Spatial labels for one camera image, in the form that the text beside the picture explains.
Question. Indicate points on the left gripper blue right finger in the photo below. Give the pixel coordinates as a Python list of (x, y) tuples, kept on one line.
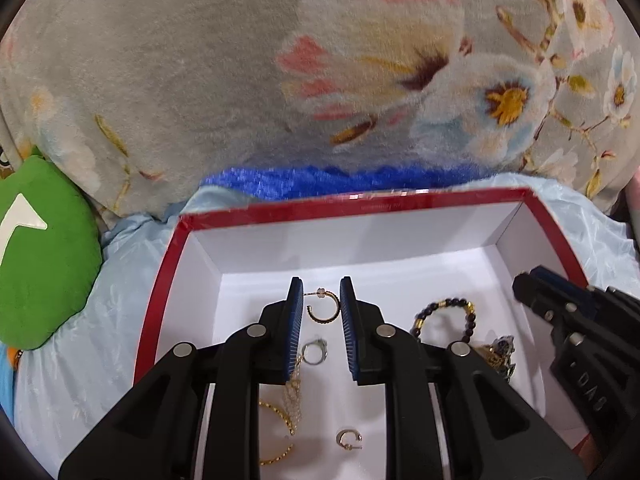
[(349, 309)]

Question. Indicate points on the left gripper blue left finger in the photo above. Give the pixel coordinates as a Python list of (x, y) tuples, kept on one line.
[(294, 312)]

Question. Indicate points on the gold hoop earring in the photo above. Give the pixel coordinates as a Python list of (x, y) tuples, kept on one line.
[(323, 306)]

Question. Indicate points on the gold metal watch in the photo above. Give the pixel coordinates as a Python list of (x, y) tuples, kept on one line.
[(498, 355)]

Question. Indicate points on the small gold earring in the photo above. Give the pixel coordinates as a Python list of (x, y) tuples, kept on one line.
[(349, 439)]

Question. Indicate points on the right hand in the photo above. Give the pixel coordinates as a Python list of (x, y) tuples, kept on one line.
[(588, 453)]

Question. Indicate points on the red open gift box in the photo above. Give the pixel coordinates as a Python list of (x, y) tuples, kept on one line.
[(402, 252)]

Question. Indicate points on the blue fuzzy blanket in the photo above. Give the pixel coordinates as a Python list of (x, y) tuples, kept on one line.
[(295, 183)]

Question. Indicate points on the light blue bedsheet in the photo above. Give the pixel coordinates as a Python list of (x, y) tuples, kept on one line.
[(66, 386)]

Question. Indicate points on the green round pillow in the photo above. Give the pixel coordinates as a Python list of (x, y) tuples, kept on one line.
[(50, 253)]

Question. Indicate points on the grey floral blanket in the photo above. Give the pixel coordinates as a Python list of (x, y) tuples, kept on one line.
[(137, 101)]

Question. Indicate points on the colourful cartoon monkey blanket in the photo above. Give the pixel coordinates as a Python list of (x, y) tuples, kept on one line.
[(8, 355)]

